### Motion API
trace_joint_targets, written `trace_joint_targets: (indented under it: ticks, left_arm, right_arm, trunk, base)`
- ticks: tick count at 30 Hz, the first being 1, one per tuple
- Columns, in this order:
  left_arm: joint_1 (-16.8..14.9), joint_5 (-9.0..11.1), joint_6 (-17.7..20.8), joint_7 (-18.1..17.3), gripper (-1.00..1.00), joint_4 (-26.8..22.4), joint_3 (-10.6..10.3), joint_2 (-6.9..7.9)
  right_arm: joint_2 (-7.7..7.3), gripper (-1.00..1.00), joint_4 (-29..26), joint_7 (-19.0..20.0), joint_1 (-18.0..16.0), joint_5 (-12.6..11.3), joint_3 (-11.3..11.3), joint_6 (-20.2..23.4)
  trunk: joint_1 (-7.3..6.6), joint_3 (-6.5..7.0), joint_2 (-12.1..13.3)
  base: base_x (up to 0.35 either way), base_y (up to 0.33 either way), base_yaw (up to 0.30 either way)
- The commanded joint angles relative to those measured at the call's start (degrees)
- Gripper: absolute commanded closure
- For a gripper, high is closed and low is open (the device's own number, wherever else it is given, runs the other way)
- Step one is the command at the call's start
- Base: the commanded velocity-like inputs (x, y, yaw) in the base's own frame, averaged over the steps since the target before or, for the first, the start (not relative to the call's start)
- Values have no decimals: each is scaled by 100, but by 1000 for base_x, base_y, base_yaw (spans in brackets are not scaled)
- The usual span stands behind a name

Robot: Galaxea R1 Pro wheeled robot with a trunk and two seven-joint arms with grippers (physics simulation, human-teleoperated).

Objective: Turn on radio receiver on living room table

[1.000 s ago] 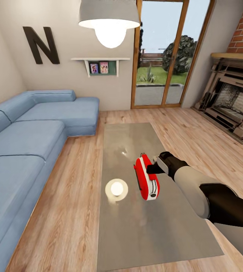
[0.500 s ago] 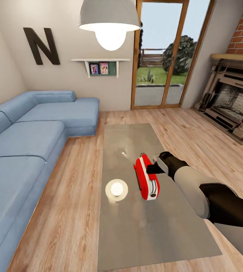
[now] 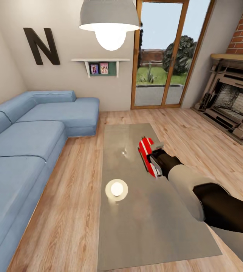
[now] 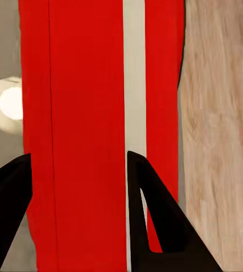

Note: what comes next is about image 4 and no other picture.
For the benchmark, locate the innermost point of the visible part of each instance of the radio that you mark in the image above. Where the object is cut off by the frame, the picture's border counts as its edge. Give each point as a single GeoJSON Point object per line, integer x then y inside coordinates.
{"type": "Point", "coordinates": [99, 79]}

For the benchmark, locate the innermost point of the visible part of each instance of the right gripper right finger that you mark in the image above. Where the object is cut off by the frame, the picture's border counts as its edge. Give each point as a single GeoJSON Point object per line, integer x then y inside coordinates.
{"type": "Point", "coordinates": [182, 248]}

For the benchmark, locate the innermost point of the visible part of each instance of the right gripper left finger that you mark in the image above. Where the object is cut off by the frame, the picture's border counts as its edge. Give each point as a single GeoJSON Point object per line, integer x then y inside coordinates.
{"type": "Point", "coordinates": [15, 195]}

